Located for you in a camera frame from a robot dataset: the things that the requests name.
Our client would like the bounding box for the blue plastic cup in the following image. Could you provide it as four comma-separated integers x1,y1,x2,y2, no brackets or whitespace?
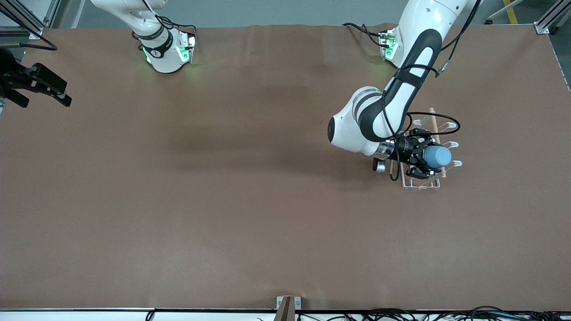
423,145,452,169

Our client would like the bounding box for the brown table cover mat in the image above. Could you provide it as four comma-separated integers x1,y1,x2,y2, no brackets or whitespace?
0,23,571,311

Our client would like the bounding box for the white wire cup rack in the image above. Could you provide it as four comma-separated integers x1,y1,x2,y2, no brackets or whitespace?
399,108,463,191

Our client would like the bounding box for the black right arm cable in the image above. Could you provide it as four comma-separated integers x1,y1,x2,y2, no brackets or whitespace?
19,35,58,51

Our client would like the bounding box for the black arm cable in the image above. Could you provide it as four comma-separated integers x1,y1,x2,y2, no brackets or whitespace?
19,35,58,51
384,0,484,182

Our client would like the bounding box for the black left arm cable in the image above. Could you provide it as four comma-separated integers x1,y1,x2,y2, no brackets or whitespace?
384,0,484,182

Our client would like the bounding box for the aluminium frame profile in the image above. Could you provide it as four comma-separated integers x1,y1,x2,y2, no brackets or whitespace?
534,0,571,35
0,0,61,39

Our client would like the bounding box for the black left base cable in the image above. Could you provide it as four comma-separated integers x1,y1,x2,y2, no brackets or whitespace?
343,22,385,46

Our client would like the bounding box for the black base cable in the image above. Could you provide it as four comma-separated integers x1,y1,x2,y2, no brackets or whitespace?
143,0,198,45
343,22,385,46

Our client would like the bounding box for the black cable bundle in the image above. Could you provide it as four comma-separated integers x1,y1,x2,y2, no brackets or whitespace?
297,305,571,321

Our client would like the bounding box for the black right base cable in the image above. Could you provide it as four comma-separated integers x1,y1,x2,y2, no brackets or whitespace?
143,0,198,45

